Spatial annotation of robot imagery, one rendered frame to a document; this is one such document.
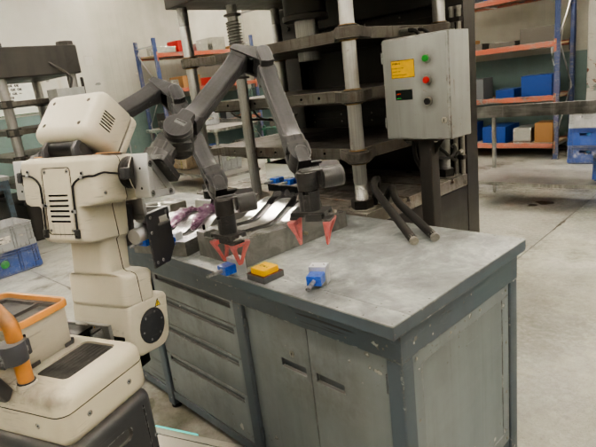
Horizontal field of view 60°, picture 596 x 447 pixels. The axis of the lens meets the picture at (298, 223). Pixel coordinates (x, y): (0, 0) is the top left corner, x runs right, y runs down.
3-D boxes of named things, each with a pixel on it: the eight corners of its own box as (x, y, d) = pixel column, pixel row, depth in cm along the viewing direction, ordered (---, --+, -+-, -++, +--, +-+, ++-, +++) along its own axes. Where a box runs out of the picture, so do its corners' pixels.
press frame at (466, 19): (468, 311, 290) (458, -40, 242) (305, 270, 384) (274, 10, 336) (482, 301, 300) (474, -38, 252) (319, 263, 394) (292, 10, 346)
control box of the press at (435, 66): (456, 388, 224) (442, 29, 185) (397, 365, 246) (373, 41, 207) (481, 364, 239) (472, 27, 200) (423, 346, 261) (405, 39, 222)
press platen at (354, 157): (368, 193, 215) (364, 152, 210) (196, 177, 307) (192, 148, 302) (468, 157, 269) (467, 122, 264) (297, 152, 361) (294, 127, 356)
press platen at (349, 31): (358, 72, 202) (354, 20, 197) (182, 93, 294) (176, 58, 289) (465, 59, 255) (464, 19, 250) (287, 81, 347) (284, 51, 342)
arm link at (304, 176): (292, 168, 139) (298, 170, 134) (317, 164, 141) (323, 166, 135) (295, 192, 141) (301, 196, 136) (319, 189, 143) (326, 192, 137)
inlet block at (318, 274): (317, 299, 136) (315, 280, 134) (300, 299, 137) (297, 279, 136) (330, 279, 147) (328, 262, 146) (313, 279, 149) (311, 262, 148)
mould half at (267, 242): (245, 268, 166) (239, 227, 162) (199, 254, 184) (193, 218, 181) (347, 225, 198) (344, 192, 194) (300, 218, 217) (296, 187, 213)
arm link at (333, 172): (289, 165, 146) (293, 145, 139) (328, 159, 149) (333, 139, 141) (301, 199, 140) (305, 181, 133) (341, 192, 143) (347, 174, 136)
